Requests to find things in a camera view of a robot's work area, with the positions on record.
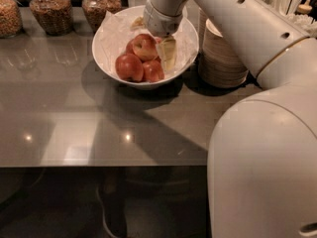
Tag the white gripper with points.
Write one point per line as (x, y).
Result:
(160, 23)

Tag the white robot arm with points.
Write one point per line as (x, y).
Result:
(262, 160)

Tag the hidden rear red apple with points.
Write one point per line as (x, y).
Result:
(129, 47)

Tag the white ceramic bowl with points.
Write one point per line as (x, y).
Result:
(102, 55)

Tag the rear stack paper bowls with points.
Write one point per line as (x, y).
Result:
(201, 27)

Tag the stack paper bowls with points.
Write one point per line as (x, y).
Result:
(201, 27)
(219, 65)

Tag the right glass cereal jar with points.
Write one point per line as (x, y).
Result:
(96, 10)

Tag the glass cereal jar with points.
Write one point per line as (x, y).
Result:
(96, 10)
(10, 18)
(54, 16)

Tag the front stack paper bowls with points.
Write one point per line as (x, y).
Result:
(219, 65)

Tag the middle glass cereal jar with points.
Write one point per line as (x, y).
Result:
(54, 16)

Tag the white plastic cutlery bunch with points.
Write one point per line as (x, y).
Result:
(297, 12)

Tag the left glass cereal jar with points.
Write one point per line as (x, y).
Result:
(10, 18)

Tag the black shoe white sole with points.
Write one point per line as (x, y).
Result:
(113, 216)

